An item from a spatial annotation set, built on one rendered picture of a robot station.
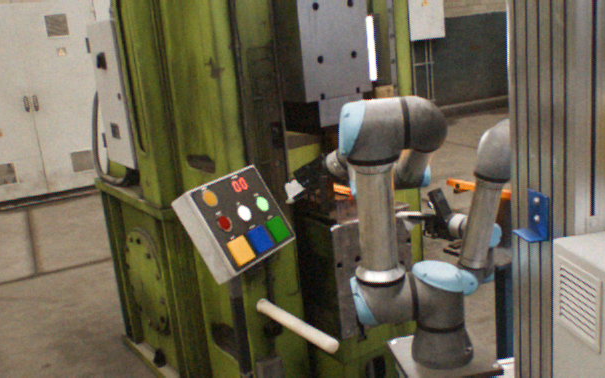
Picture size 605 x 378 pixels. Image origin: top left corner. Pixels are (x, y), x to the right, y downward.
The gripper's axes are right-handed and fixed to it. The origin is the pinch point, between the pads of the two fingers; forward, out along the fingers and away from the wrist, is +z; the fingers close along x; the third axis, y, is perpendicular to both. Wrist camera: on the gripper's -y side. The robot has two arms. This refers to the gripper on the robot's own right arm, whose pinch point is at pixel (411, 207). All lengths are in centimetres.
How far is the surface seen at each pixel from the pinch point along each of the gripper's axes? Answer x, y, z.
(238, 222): -59, -8, 12
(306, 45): -15, -56, 31
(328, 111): -8.5, -32.3, 30.6
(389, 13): 36, -64, 45
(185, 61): -38, -54, 81
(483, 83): 642, 57, 525
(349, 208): -2.9, 5.2, 30.7
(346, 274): -11.3, 27.5, 24.8
